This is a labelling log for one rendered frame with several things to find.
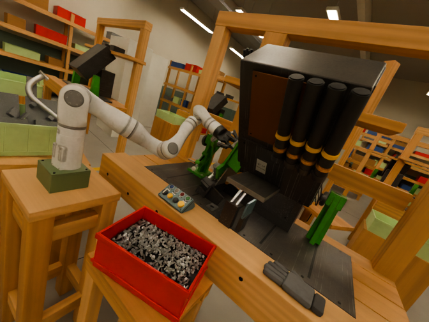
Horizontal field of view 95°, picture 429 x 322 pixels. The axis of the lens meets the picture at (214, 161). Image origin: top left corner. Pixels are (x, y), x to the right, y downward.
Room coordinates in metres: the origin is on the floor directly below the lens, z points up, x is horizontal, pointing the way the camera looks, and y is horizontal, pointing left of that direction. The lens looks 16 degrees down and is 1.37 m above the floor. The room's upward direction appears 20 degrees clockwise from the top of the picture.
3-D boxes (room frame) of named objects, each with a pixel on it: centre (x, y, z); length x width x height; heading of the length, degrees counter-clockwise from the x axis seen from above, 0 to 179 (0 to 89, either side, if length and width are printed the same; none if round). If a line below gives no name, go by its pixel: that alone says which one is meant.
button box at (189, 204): (0.79, 0.10, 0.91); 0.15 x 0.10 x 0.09; 61
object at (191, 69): (7.16, 1.64, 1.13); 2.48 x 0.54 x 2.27; 55
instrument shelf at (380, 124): (1.19, -0.34, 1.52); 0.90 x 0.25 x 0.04; 61
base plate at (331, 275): (0.96, -0.21, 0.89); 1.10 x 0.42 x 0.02; 61
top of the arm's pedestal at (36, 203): (0.73, 0.57, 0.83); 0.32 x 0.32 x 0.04; 62
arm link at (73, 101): (0.72, 0.57, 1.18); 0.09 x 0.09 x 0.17; 33
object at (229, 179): (0.83, -0.23, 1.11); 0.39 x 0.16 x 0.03; 151
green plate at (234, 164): (0.94, -0.12, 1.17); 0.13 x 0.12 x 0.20; 61
